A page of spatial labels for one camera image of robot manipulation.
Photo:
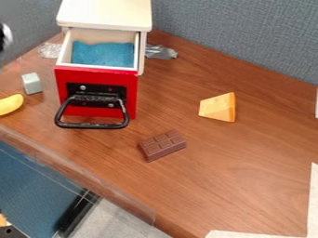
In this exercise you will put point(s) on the white cabinet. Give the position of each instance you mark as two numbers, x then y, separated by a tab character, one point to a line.
103	12

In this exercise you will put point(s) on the brown toy chocolate bar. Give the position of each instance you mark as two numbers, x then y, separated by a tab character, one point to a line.
162	145

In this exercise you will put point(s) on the orange toy cheese wedge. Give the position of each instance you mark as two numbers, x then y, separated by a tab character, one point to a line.
219	108

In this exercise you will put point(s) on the yellow toy banana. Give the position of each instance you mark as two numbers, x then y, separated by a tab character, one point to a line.
10	104

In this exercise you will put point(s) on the white block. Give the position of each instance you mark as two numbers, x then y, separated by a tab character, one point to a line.
32	83

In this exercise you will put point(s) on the blue cloth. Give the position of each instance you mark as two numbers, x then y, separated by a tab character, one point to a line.
103	54

